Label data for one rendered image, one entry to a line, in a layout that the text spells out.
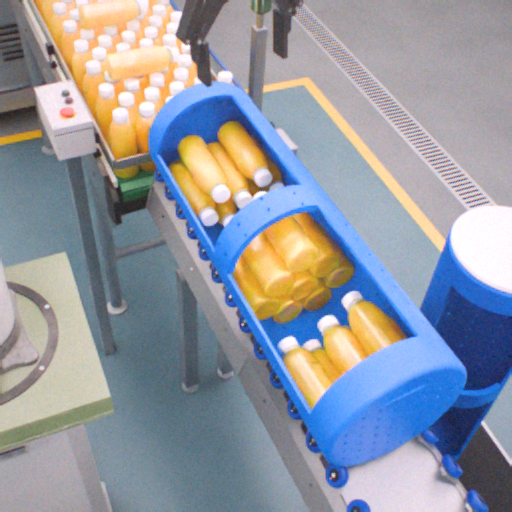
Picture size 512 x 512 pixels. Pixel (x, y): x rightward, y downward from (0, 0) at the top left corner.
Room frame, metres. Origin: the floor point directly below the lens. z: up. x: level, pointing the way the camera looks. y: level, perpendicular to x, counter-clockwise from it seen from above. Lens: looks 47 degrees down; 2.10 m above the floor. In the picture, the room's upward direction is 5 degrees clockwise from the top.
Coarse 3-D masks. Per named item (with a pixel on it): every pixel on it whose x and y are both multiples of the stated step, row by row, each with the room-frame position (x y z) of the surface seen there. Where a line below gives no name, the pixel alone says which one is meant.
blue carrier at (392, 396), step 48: (192, 96) 1.28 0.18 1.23; (240, 96) 1.31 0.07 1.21; (288, 192) 0.97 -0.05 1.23; (240, 240) 0.88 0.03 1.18; (336, 240) 1.02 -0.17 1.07; (336, 288) 0.93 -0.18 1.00; (384, 288) 0.75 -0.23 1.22; (288, 336) 0.82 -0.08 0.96; (432, 336) 0.67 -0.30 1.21; (288, 384) 0.62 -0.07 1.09; (336, 384) 0.57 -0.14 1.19; (384, 384) 0.56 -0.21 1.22; (432, 384) 0.59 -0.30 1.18; (336, 432) 0.51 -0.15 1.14; (384, 432) 0.56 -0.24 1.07
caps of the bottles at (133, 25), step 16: (64, 0) 1.97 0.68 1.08; (80, 0) 1.96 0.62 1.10; (144, 0) 1.99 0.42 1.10; (160, 0) 2.00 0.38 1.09; (176, 16) 1.90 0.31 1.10; (80, 32) 1.76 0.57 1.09; (112, 32) 1.79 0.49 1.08; (128, 32) 1.78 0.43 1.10; (80, 48) 1.68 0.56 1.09; (96, 48) 1.68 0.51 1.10; (128, 48) 1.69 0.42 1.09; (96, 64) 1.59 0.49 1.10
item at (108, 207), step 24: (24, 0) 2.31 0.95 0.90; (24, 24) 2.27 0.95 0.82; (24, 48) 2.51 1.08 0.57; (48, 72) 1.93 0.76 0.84; (48, 144) 2.51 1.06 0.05; (96, 144) 1.49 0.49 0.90; (96, 168) 1.42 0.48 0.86; (96, 192) 1.57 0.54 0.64; (96, 216) 1.57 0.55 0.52; (120, 216) 1.29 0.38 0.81; (120, 288) 1.59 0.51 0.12; (120, 312) 1.56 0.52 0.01
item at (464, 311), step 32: (448, 256) 1.05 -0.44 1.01; (448, 288) 1.01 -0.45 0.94; (480, 288) 0.96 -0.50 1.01; (448, 320) 1.21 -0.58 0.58; (480, 320) 1.18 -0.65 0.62; (480, 352) 1.16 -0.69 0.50; (480, 384) 1.11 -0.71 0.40; (448, 416) 1.13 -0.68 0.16; (480, 416) 0.97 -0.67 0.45; (448, 448) 1.01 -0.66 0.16
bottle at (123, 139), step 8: (128, 120) 1.38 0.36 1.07; (112, 128) 1.36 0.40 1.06; (120, 128) 1.36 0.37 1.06; (128, 128) 1.36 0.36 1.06; (112, 136) 1.35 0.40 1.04; (120, 136) 1.35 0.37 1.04; (128, 136) 1.36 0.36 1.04; (112, 144) 1.35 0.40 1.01; (120, 144) 1.35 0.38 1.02; (128, 144) 1.35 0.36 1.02; (136, 144) 1.38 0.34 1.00; (112, 152) 1.36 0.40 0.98; (120, 152) 1.35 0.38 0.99; (128, 152) 1.35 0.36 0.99; (136, 152) 1.37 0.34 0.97; (128, 168) 1.35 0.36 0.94; (136, 168) 1.37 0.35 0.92; (120, 176) 1.35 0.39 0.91; (128, 176) 1.35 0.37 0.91
